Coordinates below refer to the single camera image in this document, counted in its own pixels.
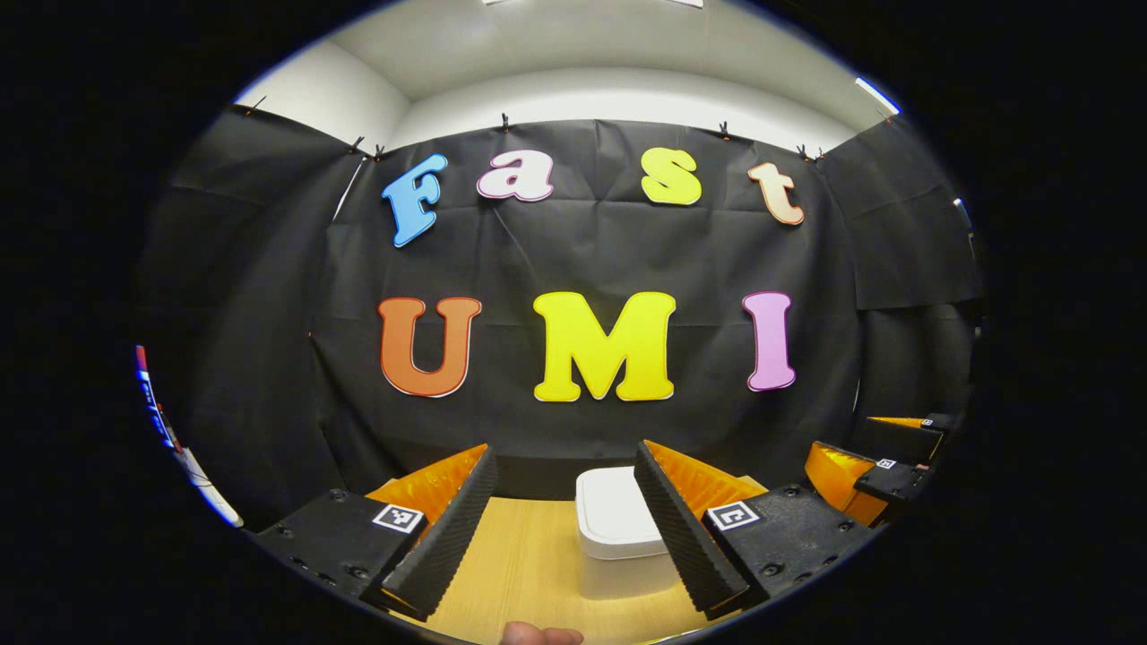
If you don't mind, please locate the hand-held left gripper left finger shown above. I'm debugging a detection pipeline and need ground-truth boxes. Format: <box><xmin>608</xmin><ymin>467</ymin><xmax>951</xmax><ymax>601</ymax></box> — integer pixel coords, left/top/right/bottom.
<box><xmin>254</xmin><ymin>443</ymin><xmax>500</xmax><ymax>621</ymax></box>

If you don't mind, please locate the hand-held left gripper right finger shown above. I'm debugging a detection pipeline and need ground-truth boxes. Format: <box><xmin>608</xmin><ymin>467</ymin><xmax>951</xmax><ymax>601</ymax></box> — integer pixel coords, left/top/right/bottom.
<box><xmin>634</xmin><ymin>439</ymin><xmax>877</xmax><ymax>621</ymax></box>

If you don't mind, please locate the white desktop garbage bin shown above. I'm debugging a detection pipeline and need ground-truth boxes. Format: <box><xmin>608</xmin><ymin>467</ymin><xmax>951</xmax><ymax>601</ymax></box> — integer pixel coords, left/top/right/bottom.
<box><xmin>575</xmin><ymin>466</ymin><xmax>682</xmax><ymax>599</ymax></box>

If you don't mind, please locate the wooden desktop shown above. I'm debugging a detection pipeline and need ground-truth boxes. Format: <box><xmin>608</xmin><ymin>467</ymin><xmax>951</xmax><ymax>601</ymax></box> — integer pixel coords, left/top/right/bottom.
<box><xmin>394</xmin><ymin>475</ymin><xmax>772</xmax><ymax>645</ymax></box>

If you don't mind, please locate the white side desk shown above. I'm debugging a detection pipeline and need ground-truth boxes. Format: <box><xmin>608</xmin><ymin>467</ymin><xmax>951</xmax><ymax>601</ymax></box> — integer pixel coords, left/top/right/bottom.
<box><xmin>175</xmin><ymin>448</ymin><xmax>245</xmax><ymax>528</ymax></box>

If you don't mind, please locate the black backdrop cloth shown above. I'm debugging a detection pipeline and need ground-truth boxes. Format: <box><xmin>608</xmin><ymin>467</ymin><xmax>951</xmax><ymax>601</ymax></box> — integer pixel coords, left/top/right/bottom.
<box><xmin>134</xmin><ymin>103</ymin><xmax>987</xmax><ymax>529</ymax></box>

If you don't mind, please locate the computer monitor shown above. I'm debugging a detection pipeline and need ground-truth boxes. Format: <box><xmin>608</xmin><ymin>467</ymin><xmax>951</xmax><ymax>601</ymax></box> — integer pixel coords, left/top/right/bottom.
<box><xmin>134</xmin><ymin>345</ymin><xmax>182</xmax><ymax>453</ymax></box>

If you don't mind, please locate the ceiling light panel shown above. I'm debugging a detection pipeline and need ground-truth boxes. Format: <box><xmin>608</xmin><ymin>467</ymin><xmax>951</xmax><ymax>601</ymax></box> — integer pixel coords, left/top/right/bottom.
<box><xmin>854</xmin><ymin>77</ymin><xmax>900</xmax><ymax>115</ymax></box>

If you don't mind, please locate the row of black cloth clips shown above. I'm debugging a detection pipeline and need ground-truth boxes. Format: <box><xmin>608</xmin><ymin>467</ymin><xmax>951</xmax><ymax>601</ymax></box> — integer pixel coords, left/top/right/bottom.
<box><xmin>246</xmin><ymin>94</ymin><xmax>825</xmax><ymax>162</ymax></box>

